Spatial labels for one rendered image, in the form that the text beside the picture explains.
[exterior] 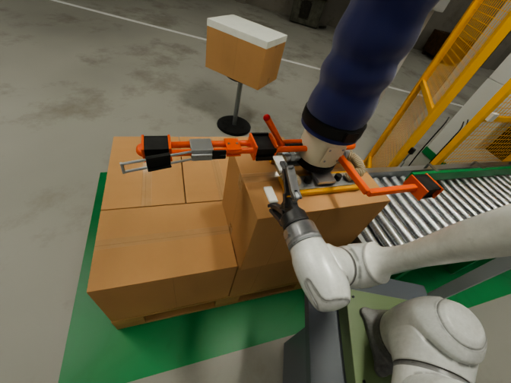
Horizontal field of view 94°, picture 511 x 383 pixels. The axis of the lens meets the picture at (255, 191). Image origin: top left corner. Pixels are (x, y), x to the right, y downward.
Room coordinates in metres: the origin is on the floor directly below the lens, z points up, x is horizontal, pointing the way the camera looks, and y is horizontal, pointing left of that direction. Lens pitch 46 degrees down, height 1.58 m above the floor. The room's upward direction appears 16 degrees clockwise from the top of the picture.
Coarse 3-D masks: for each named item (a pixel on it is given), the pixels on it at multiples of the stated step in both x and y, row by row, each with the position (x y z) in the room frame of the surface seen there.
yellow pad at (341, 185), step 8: (304, 176) 0.74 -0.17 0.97; (312, 176) 0.76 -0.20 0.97; (336, 176) 0.77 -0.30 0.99; (344, 176) 0.82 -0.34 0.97; (304, 184) 0.70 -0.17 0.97; (312, 184) 0.71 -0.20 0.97; (328, 184) 0.74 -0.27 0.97; (336, 184) 0.75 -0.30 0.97; (344, 184) 0.77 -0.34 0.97; (352, 184) 0.78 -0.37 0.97; (304, 192) 0.66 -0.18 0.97; (312, 192) 0.67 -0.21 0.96; (320, 192) 0.69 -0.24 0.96; (328, 192) 0.71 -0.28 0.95
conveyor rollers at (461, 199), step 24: (408, 192) 1.41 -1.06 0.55; (456, 192) 1.58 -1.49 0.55; (480, 192) 1.68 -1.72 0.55; (504, 192) 1.78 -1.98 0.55; (384, 216) 1.10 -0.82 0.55; (408, 216) 1.17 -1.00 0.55; (432, 216) 1.27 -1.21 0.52; (456, 216) 1.32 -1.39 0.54; (384, 240) 0.91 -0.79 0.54; (408, 240) 0.97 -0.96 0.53
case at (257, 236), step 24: (240, 168) 0.72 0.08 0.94; (264, 168) 0.76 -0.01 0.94; (336, 168) 0.90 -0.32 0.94; (240, 192) 0.65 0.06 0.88; (264, 192) 0.62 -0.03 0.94; (336, 192) 0.74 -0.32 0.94; (360, 192) 0.78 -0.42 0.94; (240, 216) 0.61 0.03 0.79; (264, 216) 0.51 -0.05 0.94; (312, 216) 0.60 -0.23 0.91; (336, 216) 0.66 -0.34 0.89; (360, 216) 0.73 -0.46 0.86; (240, 240) 0.56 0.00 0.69; (264, 240) 0.52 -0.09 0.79; (336, 240) 0.72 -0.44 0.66; (240, 264) 0.50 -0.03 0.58; (264, 264) 0.55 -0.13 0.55
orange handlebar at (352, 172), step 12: (180, 144) 0.59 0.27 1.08; (216, 144) 0.64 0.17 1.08; (228, 144) 0.65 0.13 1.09; (240, 144) 0.68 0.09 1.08; (180, 156) 0.55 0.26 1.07; (228, 156) 0.62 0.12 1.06; (348, 168) 0.72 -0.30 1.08; (360, 180) 0.66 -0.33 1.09; (372, 192) 0.62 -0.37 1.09; (384, 192) 0.64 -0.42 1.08; (396, 192) 0.67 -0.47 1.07
